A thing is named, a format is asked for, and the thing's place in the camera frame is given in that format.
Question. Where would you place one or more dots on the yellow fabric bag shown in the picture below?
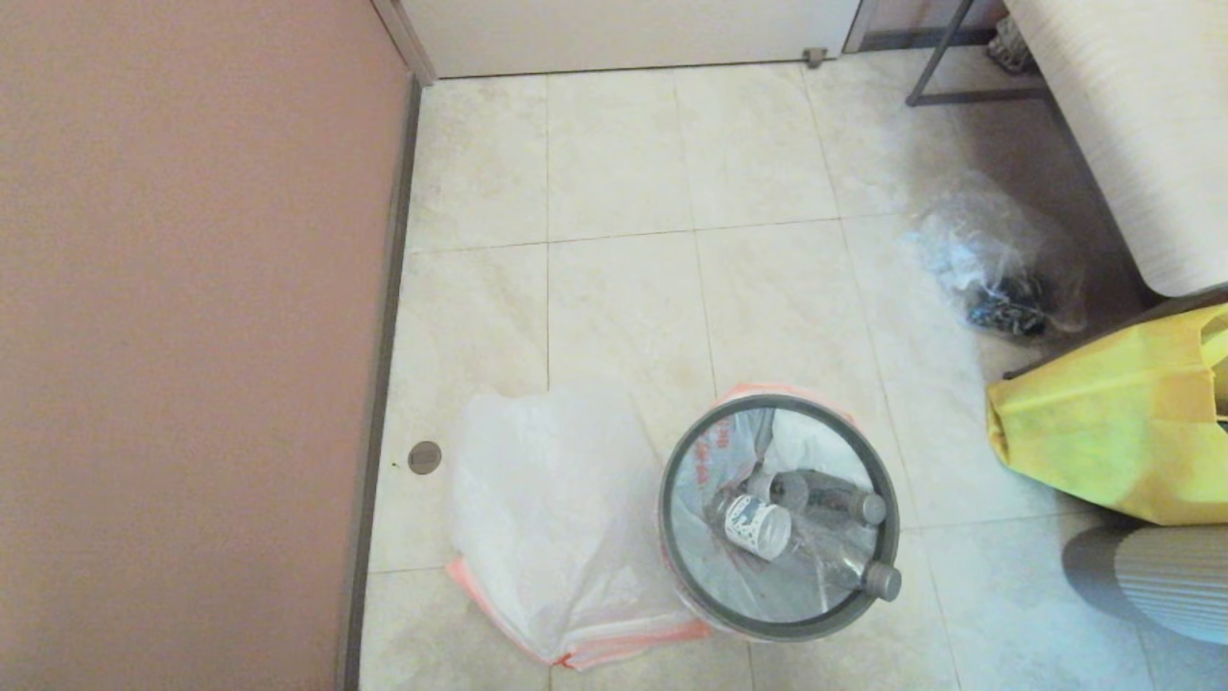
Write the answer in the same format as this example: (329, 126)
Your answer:
(1103, 432)

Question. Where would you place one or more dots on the white door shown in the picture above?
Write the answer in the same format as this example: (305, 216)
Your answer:
(624, 34)

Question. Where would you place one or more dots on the clear plastic bag dark contents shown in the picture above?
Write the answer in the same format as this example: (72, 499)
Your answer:
(988, 259)

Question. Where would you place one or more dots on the white paper cup blue print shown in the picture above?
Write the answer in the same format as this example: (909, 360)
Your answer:
(758, 526)

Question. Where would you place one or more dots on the grey metal frame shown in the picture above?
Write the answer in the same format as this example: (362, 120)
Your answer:
(969, 95)

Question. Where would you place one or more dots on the small metal door stop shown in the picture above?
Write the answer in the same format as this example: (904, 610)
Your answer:
(815, 56)

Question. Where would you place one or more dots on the grey patterned slipper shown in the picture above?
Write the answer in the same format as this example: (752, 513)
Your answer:
(1012, 43)

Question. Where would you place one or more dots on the cream textured table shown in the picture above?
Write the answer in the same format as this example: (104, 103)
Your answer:
(1142, 115)

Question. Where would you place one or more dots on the used trash bag red print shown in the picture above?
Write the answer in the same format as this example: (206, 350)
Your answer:
(710, 461)

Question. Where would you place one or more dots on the round metal floor socket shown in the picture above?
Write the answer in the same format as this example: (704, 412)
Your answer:
(424, 458)

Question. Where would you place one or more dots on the white ribbed cylinder container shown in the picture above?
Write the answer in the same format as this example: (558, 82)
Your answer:
(1161, 581)

